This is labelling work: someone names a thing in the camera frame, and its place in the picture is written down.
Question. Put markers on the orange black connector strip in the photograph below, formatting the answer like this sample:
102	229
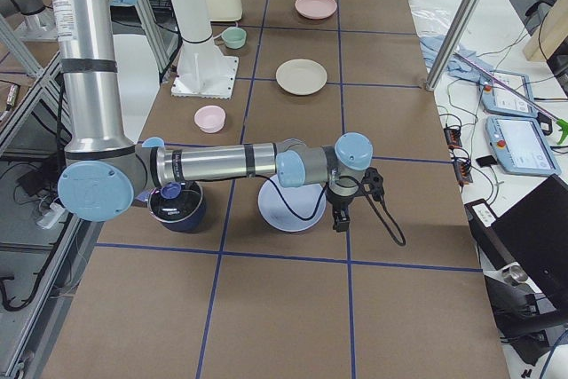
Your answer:
461	160

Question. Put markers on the white pillar with base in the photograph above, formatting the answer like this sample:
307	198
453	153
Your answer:
202	69

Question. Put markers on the white power strip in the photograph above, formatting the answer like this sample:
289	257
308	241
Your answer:
51	216

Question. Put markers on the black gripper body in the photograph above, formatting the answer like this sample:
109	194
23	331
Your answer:
340	202

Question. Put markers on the green spray bottle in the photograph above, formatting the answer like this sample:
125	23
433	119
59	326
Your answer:
561	123

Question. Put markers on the lower teach pendant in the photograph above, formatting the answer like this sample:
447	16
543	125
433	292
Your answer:
519	146

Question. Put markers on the upper teach pendant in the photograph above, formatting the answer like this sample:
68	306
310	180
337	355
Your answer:
497	100

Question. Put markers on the aluminium frame post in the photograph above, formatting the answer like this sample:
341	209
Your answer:
452	38

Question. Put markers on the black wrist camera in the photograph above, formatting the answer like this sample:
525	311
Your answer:
373	184

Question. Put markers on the pink bowl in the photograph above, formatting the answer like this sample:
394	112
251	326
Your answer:
210	119

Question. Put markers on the teach pendant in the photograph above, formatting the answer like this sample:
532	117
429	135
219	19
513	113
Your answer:
519	146
497	100

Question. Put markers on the cream plate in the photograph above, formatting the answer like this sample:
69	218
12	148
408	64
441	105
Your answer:
301	77

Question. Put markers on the light blue cloth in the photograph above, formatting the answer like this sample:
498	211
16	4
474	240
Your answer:
456	67

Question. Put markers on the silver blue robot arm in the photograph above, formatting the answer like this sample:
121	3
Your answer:
106	170

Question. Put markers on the mint green cup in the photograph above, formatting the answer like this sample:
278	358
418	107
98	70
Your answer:
234	37

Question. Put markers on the metal cylinder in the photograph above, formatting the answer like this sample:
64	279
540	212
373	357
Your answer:
514	275

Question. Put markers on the dark blue pot with lid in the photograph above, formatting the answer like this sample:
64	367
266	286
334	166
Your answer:
179	206

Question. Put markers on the black laptop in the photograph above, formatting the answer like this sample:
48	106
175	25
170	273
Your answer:
532	233

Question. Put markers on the pink plate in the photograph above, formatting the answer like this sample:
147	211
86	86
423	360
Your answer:
316	9

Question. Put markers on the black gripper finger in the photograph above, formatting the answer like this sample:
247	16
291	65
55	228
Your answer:
337	220
345	221

